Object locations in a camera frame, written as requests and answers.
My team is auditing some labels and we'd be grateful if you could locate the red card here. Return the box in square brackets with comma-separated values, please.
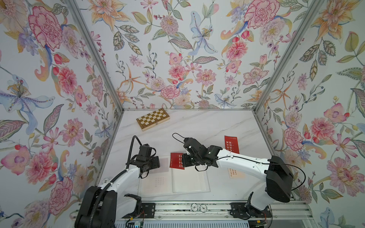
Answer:
[224, 136, 240, 154]
[170, 153, 184, 170]

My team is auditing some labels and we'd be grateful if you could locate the white photo album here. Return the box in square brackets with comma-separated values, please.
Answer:
[138, 156, 210, 197]

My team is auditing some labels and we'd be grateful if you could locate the beige card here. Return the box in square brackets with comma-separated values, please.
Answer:
[228, 169, 246, 179]

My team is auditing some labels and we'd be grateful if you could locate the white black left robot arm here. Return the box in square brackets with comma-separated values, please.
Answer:
[74, 144, 160, 228]

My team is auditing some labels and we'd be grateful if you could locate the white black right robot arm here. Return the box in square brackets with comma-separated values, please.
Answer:
[182, 138, 294, 220]

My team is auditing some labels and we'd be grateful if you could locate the wooden folding chess board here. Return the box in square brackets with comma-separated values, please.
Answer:
[136, 108, 170, 131]

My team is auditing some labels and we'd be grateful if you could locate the black corrugated left cable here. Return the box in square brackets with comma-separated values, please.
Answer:
[86, 135, 143, 228]

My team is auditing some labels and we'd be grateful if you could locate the thin black right cable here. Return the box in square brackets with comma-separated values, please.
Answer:
[171, 132, 307, 228]

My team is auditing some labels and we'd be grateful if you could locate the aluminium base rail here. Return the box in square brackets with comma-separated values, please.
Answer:
[113, 201, 317, 228]

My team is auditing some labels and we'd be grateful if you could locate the aluminium corner post left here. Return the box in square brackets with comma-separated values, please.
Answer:
[66, 0, 124, 114]

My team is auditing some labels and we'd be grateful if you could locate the aluminium corner post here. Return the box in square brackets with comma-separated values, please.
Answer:
[253, 1, 323, 114]
[66, 0, 124, 114]

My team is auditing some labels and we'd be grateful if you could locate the aluminium corner post right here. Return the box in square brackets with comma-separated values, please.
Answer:
[253, 1, 323, 114]

